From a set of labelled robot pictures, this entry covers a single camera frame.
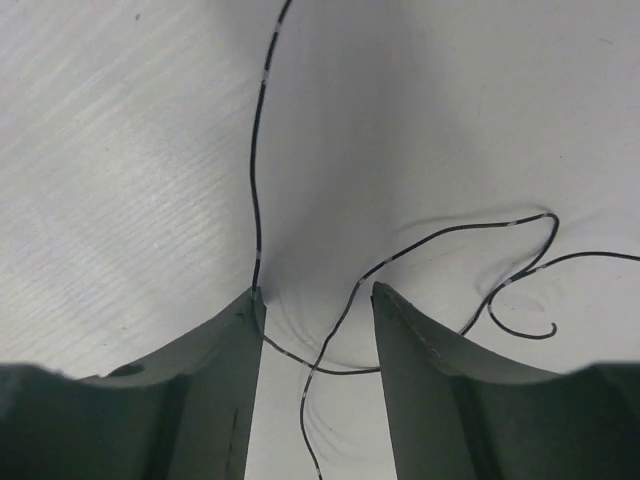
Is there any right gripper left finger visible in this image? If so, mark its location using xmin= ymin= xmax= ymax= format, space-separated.
xmin=1 ymin=291 xmax=266 ymax=479

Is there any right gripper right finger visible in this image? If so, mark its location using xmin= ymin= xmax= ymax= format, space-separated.
xmin=371 ymin=283 xmax=639 ymax=479

